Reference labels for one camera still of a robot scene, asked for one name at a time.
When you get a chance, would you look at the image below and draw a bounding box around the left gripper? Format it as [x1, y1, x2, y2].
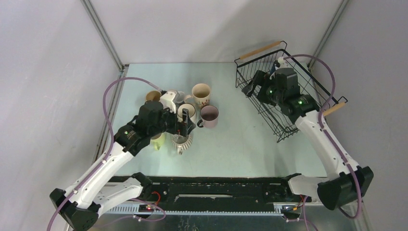
[149, 104, 195, 138]

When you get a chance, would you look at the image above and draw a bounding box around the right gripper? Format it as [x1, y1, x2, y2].
[242, 70, 284, 107]

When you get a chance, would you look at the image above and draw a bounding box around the white ribbed black-rimmed mug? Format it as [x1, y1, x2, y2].
[177, 103, 198, 124]

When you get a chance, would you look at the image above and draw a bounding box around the lilac mug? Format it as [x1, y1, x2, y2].
[197, 105, 219, 128]

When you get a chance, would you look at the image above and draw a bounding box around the small white cup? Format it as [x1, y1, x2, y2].
[174, 91, 186, 104]

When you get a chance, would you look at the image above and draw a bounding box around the white ribbed cup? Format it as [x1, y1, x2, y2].
[171, 132, 193, 155]

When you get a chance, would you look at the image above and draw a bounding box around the floral patterned mug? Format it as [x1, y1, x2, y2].
[184, 83, 211, 109]

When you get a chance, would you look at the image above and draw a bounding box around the light green mug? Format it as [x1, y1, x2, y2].
[151, 133, 166, 151]

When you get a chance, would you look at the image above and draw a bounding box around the beige ceramic cup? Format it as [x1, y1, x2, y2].
[145, 90, 162, 101]

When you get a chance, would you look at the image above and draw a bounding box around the dark blue mug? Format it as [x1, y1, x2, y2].
[270, 63, 280, 75]

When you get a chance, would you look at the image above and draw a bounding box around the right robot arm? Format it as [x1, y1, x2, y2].
[242, 67, 374, 210]

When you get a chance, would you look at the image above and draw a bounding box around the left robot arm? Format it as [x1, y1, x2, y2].
[50, 101, 195, 231]

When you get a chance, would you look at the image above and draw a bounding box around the black wire dish rack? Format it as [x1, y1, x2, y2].
[234, 41, 348, 142]

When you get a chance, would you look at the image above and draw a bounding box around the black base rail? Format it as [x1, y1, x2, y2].
[122, 174, 312, 214]

